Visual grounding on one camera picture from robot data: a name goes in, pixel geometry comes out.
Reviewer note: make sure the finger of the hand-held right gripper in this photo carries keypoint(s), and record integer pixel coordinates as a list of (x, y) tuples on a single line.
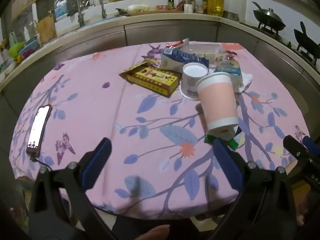
[(293, 147), (312, 146)]

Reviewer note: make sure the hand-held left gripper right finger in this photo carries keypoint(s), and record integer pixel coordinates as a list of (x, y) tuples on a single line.
[(225, 157)]

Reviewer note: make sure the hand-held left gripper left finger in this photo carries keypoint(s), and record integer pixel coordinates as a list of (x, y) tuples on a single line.
[(100, 155)]

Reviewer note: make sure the white paper cup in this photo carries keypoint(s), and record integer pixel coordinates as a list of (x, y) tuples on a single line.
[(191, 85)]

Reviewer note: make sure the yellow cardboard box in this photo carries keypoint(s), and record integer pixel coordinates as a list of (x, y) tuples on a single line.
[(155, 80)]

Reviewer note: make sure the red foil wrapper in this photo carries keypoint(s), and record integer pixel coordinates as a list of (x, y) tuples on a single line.
[(172, 45)]

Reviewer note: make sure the green wrapper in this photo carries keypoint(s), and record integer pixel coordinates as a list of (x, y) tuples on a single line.
[(209, 138)]

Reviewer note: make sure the person's bare foot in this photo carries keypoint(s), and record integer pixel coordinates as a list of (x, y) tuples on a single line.
[(302, 212), (155, 232)]

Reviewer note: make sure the pink floral tablecloth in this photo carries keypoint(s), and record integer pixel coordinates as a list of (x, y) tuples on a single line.
[(100, 100)]

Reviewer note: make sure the pink paper cup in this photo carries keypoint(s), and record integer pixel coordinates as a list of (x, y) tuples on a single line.
[(217, 100)]

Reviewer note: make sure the black smartphone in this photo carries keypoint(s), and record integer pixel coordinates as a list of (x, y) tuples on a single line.
[(37, 130)]

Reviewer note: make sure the white tissue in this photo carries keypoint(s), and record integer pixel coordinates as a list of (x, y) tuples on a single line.
[(246, 80)]

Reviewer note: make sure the light blue packet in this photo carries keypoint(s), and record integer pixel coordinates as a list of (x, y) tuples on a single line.
[(228, 67)]

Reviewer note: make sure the small red wrapper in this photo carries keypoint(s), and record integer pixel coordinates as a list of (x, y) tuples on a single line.
[(231, 53)]

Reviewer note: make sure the gas stove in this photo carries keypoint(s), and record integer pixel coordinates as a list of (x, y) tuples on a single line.
[(287, 42)]

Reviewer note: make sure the black frying pan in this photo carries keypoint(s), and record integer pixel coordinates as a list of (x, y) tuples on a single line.
[(305, 40)]

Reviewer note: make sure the blue and white snack bag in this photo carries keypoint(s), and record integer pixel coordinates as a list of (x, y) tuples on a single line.
[(172, 62)]

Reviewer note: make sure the wok with lid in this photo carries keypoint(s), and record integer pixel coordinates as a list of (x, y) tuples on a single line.
[(270, 20)]

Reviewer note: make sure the kitchen counter with steel cabinets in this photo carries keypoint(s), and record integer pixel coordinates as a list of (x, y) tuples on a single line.
[(150, 32)]

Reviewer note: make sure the upright wooden cutting board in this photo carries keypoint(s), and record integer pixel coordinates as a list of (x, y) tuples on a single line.
[(46, 30)]

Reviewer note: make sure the steel faucet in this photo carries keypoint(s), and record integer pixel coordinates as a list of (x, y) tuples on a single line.
[(79, 12), (103, 10)]

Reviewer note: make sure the white jug with blue label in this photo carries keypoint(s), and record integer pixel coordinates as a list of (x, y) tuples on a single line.
[(61, 11)]

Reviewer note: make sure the white radish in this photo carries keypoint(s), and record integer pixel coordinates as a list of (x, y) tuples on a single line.
[(138, 7)]

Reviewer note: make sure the large cooking oil bottle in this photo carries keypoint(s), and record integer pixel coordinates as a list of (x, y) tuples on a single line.
[(215, 5)]

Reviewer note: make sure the flat wooden chopping board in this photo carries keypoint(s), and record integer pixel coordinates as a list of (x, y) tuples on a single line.
[(160, 12)]

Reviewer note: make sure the white plastic jug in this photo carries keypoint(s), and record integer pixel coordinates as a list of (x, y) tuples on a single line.
[(197, 0)]

